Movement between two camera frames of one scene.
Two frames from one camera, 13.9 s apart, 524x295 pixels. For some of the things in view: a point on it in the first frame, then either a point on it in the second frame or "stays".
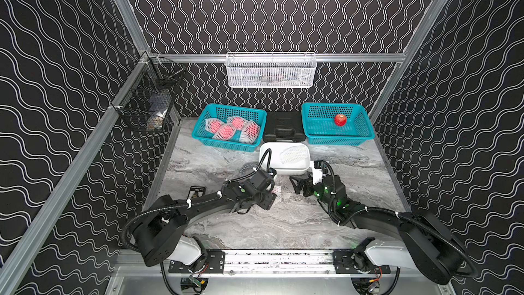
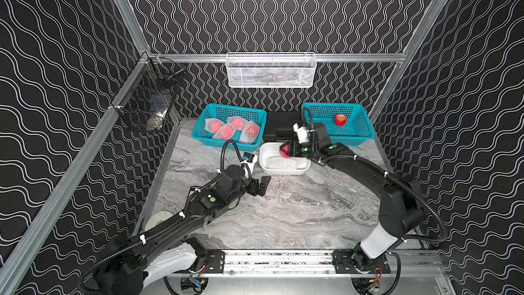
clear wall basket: (271, 69) stays
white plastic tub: (286, 158) stays
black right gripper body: (318, 190) -> (302, 149)
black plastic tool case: (283, 126) stays
